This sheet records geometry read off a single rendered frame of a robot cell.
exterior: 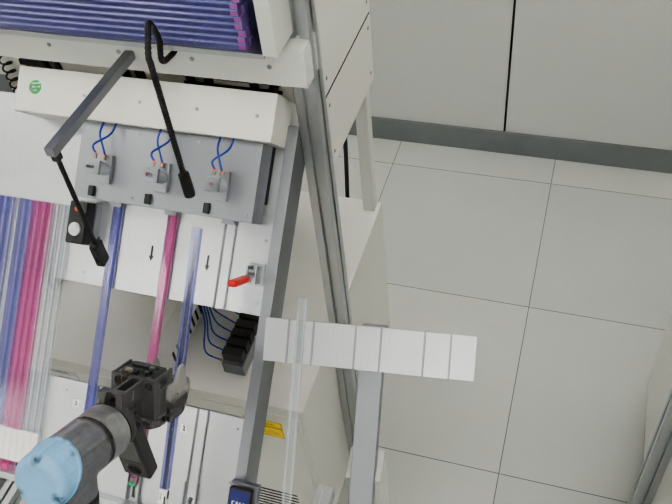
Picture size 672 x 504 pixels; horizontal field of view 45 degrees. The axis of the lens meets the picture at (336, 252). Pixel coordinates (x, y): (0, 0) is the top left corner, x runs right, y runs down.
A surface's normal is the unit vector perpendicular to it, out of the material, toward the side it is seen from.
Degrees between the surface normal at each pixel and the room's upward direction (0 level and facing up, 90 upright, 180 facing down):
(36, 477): 58
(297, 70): 90
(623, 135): 90
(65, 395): 43
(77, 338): 0
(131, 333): 0
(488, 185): 0
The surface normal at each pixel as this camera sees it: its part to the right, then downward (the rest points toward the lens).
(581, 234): -0.09, -0.68
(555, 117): -0.29, 0.71
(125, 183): -0.26, -0.01
